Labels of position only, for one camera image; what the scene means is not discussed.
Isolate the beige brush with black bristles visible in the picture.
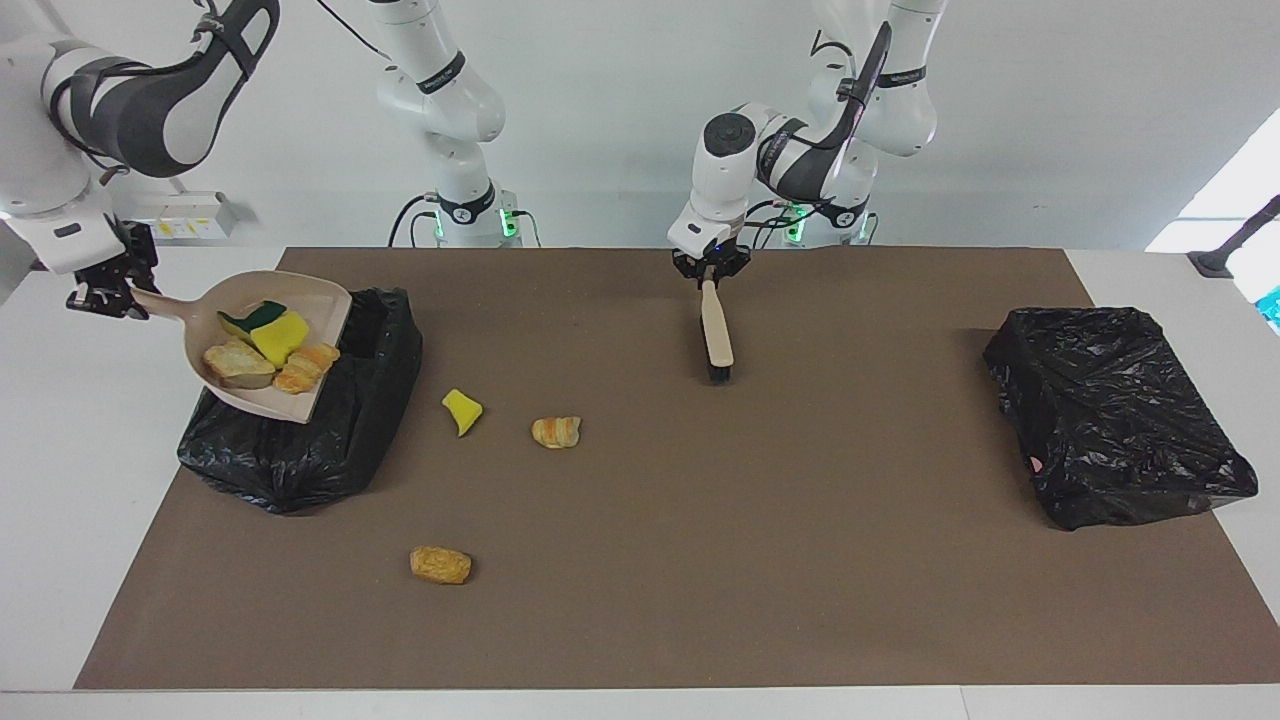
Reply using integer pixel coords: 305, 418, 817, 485
698, 278, 736, 384

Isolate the beige plastic dustpan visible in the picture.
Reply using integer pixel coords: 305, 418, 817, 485
130, 270, 353, 425

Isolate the white wall socket box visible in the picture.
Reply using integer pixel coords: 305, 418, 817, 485
120, 192, 239, 241

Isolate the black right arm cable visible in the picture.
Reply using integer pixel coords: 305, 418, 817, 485
315, 0, 391, 61

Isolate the green and yellow sponge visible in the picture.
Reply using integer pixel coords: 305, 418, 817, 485
218, 300, 291, 346

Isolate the beige bread chunk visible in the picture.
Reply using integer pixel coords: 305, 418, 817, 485
202, 337, 277, 391

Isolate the black base cable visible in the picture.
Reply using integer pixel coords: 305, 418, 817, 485
725, 195, 823, 248
388, 193, 443, 248

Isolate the open black bag-lined bin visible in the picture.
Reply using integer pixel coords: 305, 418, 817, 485
177, 284, 424, 516

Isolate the brown bread roll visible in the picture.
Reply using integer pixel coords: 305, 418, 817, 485
409, 545, 473, 586

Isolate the brown table mat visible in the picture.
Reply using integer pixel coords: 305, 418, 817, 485
73, 247, 1280, 691

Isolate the black bag-covered bin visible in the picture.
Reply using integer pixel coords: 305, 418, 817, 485
982, 306, 1259, 532

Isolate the black clamp stand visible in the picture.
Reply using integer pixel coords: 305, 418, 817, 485
1188, 193, 1280, 280

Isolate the yellow sponge piece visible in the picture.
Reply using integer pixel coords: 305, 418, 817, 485
248, 310, 311, 369
441, 388, 484, 438

